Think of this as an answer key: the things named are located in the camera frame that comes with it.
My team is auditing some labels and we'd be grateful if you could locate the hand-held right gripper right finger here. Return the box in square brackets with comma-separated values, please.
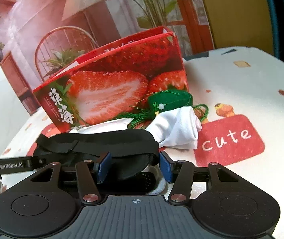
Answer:
[160, 151, 257, 204]

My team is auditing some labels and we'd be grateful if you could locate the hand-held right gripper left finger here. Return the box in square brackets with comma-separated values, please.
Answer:
[15, 152, 112, 205]

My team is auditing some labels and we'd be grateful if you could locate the black eye mask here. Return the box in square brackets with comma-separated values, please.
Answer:
[33, 129, 160, 196]

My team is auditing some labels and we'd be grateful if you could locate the white cloth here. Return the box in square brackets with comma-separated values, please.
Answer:
[145, 106, 202, 151]

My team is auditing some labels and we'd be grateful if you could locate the translucent white packet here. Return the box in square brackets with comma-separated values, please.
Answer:
[68, 119, 134, 136]

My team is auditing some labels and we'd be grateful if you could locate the green tasselled sachet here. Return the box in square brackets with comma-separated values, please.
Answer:
[117, 89, 209, 128]

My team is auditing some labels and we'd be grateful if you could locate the red strawberry print cardboard box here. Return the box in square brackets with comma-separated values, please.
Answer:
[33, 25, 190, 130]

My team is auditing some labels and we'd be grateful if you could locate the white cartoon print tablecloth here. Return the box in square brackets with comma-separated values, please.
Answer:
[0, 46, 284, 239]

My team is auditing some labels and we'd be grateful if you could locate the printed room scene wall cloth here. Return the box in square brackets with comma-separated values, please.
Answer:
[0, 0, 216, 116]

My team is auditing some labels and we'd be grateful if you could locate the wooden wall panel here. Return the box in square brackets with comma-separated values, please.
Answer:
[195, 0, 276, 55]

